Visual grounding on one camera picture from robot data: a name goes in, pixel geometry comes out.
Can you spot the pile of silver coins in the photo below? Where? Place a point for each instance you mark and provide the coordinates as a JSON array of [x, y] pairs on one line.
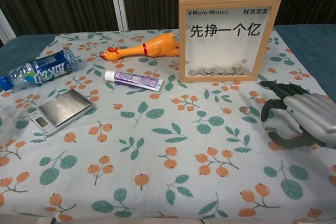
[[218, 71]]

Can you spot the wooden frame coin bank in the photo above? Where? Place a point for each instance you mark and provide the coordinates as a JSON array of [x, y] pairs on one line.
[[262, 37]]

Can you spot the silver digital pocket scale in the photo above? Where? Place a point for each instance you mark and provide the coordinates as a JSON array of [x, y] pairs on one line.
[[63, 107]]

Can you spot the floral orange fruit tablecloth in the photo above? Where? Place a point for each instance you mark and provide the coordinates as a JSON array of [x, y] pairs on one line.
[[168, 142]]

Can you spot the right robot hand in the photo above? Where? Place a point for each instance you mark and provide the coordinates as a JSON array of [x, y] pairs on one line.
[[315, 119]]

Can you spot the purple white toothpaste tube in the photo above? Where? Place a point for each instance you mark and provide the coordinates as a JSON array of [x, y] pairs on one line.
[[136, 79]]

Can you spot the orange rubber chicken toy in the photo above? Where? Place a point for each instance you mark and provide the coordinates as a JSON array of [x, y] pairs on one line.
[[155, 47]]

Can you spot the silver coin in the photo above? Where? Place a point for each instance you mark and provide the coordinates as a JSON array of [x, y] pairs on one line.
[[244, 109], [270, 129]]

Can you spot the white partition post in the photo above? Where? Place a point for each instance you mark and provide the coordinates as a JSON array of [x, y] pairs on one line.
[[6, 28], [119, 1]]

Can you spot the blue label plastic bottle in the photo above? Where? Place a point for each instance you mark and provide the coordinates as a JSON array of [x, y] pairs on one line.
[[50, 68]]

